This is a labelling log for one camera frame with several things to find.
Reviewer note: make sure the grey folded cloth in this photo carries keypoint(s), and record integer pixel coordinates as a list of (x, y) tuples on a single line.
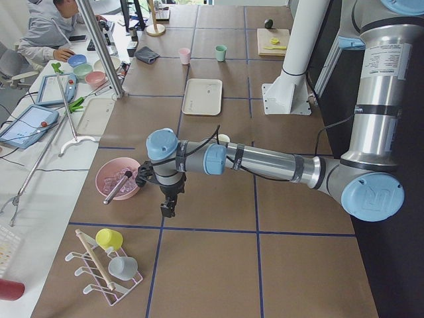
[(146, 55)]

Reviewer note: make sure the teach pendant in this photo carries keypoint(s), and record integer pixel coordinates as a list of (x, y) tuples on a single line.
[(29, 127), (48, 93)]

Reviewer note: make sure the cream rabbit tray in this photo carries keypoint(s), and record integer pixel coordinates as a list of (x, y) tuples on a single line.
[(202, 97)]

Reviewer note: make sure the pink bowl on side table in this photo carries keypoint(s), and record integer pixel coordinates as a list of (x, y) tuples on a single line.
[(95, 79)]

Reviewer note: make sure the seated person grey hoodie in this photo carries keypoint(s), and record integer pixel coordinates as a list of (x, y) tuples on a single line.
[(50, 25)]

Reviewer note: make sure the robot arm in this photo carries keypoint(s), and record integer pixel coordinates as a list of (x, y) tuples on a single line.
[(361, 180)]

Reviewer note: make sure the yellow cup on rack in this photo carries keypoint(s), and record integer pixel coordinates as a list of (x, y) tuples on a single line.
[(109, 238)]

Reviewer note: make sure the cream cup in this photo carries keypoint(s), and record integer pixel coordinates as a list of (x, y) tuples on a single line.
[(223, 138)]

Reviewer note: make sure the long metal reacher grabber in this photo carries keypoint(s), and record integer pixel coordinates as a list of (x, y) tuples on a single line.
[(76, 139)]

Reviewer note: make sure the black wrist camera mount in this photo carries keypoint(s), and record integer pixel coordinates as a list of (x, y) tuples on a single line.
[(145, 174)]

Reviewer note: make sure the wooden cutting board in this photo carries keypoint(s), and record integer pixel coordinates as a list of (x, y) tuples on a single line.
[(263, 38)]

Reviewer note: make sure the red cylinder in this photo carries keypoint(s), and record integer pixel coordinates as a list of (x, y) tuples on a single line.
[(11, 290)]

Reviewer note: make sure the wooden rolling pin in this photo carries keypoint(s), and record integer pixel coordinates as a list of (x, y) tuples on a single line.
[(83, 239)]

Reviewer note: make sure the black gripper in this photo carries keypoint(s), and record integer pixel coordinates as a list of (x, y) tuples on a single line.
[(170, 189)]

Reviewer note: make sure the white wire cup rack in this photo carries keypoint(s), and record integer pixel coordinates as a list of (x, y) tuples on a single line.
[(102, 282)]

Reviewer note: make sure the far teach pendant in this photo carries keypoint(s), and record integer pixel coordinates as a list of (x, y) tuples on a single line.
[(48, 93)]

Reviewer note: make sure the white camera pole base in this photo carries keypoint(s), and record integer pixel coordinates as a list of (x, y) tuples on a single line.
[(288, 94)]

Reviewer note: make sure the grey cup on rack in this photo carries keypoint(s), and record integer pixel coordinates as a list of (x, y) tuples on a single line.
[(123, 267)]

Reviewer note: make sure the pink cup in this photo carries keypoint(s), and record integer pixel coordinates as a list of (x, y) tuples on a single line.
[(185, 55)]

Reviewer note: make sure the aluminium frame post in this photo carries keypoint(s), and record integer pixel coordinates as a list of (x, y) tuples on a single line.
[(101, 48)]

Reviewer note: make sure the green cup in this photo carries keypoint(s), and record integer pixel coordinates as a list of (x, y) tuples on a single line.
[(220, 53)]

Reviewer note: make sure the spare cream tray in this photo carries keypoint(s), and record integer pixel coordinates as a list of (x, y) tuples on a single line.
[(95, 117)]

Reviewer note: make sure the near teach pendant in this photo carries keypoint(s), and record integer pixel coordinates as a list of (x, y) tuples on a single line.
[(29, 127)]

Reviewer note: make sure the pink bowl with ice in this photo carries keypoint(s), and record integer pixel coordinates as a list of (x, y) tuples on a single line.
[(111, 173)]

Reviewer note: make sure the green bowl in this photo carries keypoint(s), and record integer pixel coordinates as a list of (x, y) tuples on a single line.
[(82, 70)]

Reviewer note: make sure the blue bowl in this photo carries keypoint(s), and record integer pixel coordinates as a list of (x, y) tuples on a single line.
[(76, 60)]

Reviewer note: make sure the white perforated basket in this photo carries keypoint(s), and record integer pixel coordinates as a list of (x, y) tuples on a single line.
[(11, 241)]

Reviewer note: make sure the wooden stand round base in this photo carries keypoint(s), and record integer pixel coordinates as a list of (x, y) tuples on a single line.
[(154, 29)]

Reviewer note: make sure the yellow-green plastic knife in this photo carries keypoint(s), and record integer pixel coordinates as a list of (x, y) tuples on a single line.
[(274, 48)]

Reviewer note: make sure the dark green avocado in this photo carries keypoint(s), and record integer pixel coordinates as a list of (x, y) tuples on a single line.
[(268, 24)]

